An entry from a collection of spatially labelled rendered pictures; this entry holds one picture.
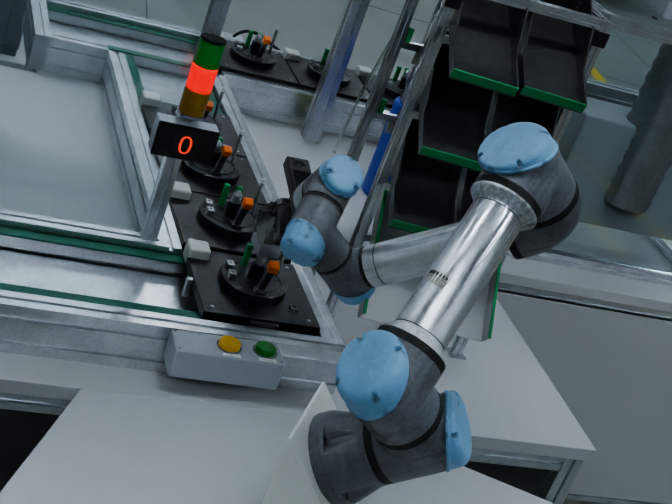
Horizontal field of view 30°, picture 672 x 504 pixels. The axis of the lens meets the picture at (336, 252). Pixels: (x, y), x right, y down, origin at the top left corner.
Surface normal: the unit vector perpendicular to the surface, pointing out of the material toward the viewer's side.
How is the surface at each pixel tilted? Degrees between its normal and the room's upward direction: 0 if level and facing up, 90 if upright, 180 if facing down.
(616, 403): 90
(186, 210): 0
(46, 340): 90
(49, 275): 0
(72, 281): 0
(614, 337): 90
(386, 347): 57
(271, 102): 90
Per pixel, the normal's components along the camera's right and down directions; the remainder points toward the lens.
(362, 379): -0.53, -0.50
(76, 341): 0.25, 0.51
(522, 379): 0.33, -0.84
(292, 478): -0.26, 0.36
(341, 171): 0.41, -0.30
